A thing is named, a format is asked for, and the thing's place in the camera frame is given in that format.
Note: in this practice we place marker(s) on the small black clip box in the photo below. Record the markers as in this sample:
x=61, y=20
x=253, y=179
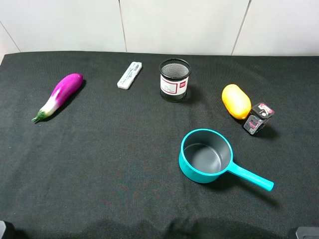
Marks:
x=257, y=118

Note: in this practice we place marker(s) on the yellow toy mango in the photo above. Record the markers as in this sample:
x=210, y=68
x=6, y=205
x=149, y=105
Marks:
x=237, y=103

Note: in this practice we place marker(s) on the white plastic pen case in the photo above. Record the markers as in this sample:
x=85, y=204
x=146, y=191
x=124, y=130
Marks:
x=128, y=77

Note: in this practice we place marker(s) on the black mesh pen holder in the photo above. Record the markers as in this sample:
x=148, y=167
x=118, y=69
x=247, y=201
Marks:
x=174, y=75

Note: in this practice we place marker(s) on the teal toy saucepan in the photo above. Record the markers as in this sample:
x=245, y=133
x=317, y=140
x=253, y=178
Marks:
x=206, y=154

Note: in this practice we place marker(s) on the purple toy eggplant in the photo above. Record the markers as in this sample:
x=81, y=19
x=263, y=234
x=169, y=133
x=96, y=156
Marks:
x=62, y=91

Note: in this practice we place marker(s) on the black table cloth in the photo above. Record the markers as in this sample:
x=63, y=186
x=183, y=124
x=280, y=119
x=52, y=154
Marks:
x=105, y=164

